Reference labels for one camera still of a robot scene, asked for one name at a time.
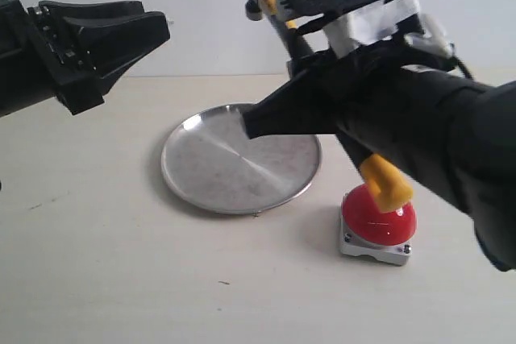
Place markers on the yellow black claw hammer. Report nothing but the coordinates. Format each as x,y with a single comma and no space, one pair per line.
282,38

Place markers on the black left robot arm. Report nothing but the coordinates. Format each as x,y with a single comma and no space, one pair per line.
16,55

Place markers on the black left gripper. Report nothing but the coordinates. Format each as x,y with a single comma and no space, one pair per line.
82,49

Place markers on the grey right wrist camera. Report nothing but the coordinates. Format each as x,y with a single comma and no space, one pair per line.
351,24

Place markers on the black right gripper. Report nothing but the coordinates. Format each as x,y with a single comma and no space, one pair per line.
390,89

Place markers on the red dome push button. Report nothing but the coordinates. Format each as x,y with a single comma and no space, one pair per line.
364,231

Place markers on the round steel plate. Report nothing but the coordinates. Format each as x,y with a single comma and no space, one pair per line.
209,162

